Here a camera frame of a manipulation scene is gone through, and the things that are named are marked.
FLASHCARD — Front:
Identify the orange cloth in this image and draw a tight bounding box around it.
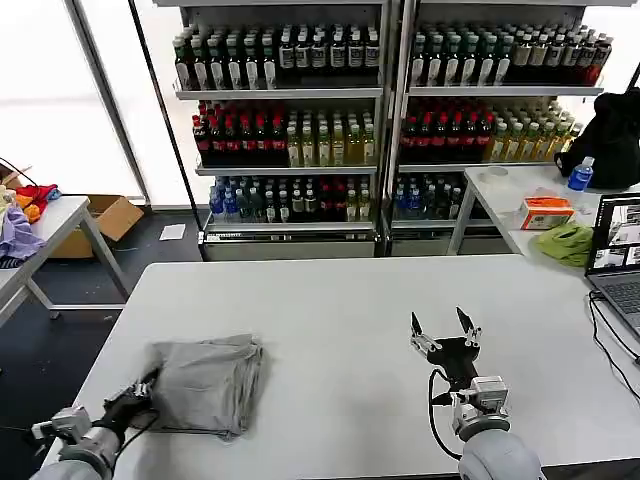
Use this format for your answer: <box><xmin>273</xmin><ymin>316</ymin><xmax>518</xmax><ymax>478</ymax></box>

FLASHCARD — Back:
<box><xmin>13</xmin><ymin>192</ymin><xmax>42</xmax><ymax>225</ymax></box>

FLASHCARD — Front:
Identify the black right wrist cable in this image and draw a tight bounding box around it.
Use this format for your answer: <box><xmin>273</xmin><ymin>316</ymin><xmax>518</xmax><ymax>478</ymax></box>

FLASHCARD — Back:
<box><xmin>426</xmin><ymin>368</ymin><xmax>464</xmax><ymax>462</ymax></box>

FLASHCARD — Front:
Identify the grey window frame post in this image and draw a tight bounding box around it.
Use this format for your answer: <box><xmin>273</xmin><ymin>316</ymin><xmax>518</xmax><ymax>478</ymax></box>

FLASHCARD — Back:
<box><xmin>63</xmin><ymin>0</ymin><xmax>152</xmax><ymax>207</ymax></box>

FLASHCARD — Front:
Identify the orange tissue box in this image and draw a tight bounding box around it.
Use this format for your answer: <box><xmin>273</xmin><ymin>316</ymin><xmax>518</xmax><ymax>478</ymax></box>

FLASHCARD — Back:
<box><xmin>518</xmin><ymin>188</ymin><xmax>576</xmax><ymax>232</ymax></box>

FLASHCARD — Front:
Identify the purple cloth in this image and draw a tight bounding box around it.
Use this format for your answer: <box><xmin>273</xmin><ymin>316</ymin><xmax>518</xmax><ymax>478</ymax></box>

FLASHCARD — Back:
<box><xmin>0</xmin><ymin>204</ymin><xmax>47</xmax><ymax>261</ymax></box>

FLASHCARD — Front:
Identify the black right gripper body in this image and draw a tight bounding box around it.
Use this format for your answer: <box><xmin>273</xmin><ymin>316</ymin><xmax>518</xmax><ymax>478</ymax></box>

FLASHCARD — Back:
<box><xmin>426</xmin><ymin>336</ymin><xmax>484</xmax><ymax>397</ymax></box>

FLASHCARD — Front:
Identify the brown cardboard box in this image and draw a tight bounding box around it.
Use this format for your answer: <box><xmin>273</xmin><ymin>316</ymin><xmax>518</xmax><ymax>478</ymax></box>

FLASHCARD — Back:
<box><xmin>49</xmin><ymin>195</ymin><xmax>145</xmax><ymax>260</ymax></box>

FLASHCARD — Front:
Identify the blue water bottle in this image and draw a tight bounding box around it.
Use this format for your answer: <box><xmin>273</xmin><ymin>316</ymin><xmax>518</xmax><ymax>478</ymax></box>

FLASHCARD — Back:
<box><xmin>566</xmin><ymin>156</ymin><xmax>596</xmax><ymax>192</ymax></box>

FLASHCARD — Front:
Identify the shelf with bottles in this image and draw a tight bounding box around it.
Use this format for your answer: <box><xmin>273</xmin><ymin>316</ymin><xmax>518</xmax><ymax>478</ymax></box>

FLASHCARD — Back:
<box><xmin>390</xmin><ymin>0</ymin><xmax>621</xmax><ymax>257</ymax></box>
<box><xmin>149</xmin><ymin>0</ymin><xmax>392</xmax><ymax>262</ymax></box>

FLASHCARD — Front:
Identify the black laptop cable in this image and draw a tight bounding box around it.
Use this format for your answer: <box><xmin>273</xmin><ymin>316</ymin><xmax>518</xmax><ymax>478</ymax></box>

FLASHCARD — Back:
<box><xmin>585</xmin><ymin>289</ymin><xmax>640</xmax><ymax>392</ymax></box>

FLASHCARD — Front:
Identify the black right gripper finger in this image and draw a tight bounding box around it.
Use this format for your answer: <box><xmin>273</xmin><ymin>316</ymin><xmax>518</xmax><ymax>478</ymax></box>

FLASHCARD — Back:
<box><xmin>409</xmin><ymin>311</ymin><xmax>437</xmax><ymax>354</ymax></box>
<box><xmin>455</xmin><ymin>305</ymin><xmax>483</xmax><ymax>349</ymax></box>

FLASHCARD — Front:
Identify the black slanted pole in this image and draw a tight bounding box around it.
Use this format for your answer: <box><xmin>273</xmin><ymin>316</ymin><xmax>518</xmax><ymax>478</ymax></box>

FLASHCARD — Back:
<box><xmin>126</xmin><ymin>0</ymin><xmax>209</xmax><ymax>262</ymax></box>

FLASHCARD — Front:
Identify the black bag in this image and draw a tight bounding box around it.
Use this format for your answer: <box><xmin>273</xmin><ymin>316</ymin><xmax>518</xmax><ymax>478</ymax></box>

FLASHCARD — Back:
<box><xmin>553</xmin><ymin>89</ymin><xmax>640</xmax><ymax>190</ymax></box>

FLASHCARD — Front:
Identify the grey laptop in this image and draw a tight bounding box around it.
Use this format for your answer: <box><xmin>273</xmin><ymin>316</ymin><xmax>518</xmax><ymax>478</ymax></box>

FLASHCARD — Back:
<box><xmin>583</xmin><ymin>191</ymin><xmax>640</xmax><ymax>342</ymax></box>

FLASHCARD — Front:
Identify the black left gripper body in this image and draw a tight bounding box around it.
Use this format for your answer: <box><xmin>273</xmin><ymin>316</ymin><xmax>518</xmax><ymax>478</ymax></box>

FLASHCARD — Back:
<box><xmin>91</xmin><ymin>383</ymin><xmax>159</xmax><ymax>444</ymax></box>

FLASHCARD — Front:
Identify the white desk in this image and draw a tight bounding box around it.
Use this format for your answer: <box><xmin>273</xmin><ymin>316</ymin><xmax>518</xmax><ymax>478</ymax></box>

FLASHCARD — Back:
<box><xmin>448</xmin><ymin>163</ymin><xmax>640</xmax><ymax>282</ymax></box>

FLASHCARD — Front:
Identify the grey printed t-shirt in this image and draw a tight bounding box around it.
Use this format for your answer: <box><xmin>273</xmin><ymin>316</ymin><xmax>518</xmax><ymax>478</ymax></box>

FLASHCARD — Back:
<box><xmin>144</xmin><ymin>333</ymin><xmax>272</xmax><ymax>442</ymax></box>

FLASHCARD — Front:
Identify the red cloth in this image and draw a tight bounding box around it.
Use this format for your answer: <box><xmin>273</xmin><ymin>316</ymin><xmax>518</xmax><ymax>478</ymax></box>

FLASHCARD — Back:
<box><xmin>17</xmin><ymin>183</ymin><xmax>62</xmax><ymax>204</ymax></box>

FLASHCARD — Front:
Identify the grey side table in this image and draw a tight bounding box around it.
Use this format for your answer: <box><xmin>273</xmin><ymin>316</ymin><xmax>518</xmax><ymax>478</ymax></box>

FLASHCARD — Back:
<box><xmin>0</xmin><ymin>195</ymin><xmax>132</xmax><ymax>329</ymax></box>

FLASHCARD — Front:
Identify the green cloth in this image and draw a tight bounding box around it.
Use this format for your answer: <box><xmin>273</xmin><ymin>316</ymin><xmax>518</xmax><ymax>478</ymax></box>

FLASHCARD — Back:
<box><xmin>533</xmin><ymin>221</ymin><xmax>597</xmax><ymax>269</ymax></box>

